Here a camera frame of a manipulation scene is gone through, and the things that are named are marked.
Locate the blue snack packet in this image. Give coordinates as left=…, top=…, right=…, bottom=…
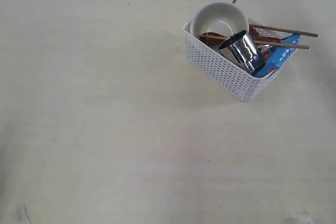
left=254, top=46, right=297, bottom=78

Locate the white ceramic bowl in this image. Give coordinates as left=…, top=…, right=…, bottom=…
left=186, top=2, right=249, bottom=42

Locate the wooden chopstick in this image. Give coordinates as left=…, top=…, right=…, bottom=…
left=249, top=23, right=319, bottom=38
left=201, top=34, right=310, bottom=50

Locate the shiny steel cup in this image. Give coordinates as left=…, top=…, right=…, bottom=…
left=218, top=30, right=265, bottom=76

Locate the white plastic woven basket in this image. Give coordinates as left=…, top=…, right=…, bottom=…
left=183, top=22, right=285, bottom=101

